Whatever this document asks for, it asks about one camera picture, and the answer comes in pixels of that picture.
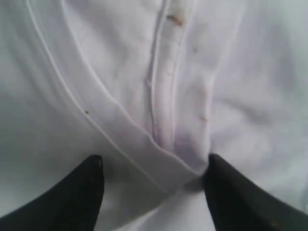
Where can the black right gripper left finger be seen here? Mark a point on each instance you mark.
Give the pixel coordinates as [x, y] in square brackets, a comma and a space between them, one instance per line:
[73, 204]

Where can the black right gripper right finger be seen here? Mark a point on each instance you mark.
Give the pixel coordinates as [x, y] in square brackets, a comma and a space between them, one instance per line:
[237, 204]

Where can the white t-shirt red lettering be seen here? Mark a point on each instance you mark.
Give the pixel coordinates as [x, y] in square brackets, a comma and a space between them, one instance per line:
[154, 88]

